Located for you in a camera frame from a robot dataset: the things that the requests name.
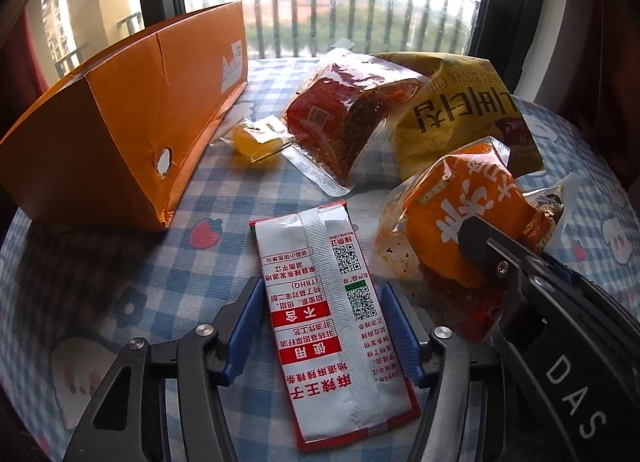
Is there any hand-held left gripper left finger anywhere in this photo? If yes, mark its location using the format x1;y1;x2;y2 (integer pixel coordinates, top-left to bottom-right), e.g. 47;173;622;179
64;276;265;462

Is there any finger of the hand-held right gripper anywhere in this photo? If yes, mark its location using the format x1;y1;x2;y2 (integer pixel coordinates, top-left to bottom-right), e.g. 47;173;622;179
542;253;593;293
457;216;526;289

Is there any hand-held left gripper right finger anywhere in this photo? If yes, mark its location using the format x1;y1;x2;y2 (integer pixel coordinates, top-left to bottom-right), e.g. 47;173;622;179
382;282;506;462

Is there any orange label snack packet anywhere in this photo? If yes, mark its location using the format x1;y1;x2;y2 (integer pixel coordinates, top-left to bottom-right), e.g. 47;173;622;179
372;137;546;343

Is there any red and white snack packet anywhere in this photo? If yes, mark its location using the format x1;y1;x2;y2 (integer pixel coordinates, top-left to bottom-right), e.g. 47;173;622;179
248;199;421;452

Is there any orange cardboard box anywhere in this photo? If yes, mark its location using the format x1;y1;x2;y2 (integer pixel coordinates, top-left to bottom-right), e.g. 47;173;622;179
0;0;248;233

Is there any clear packet of brown snack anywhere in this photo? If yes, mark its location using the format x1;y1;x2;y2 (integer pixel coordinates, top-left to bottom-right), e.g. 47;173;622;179
515;172;585;255

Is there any yellow chip bag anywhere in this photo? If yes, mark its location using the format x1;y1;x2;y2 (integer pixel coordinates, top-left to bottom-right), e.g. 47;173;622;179
372;51;548;188

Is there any small yellow jelly cup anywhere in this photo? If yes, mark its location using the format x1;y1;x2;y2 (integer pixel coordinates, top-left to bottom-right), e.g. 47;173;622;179
210;115;296;165

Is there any red spicy snack packet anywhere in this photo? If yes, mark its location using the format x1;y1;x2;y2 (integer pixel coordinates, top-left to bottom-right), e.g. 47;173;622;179
281;48;431;195

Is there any dark red curtain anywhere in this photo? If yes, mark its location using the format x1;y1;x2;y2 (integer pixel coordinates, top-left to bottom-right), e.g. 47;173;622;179
0;0;51;143
545;0;640;183

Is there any white apartment building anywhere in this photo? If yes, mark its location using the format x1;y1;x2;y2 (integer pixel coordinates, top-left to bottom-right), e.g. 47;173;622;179
42;0;71;73

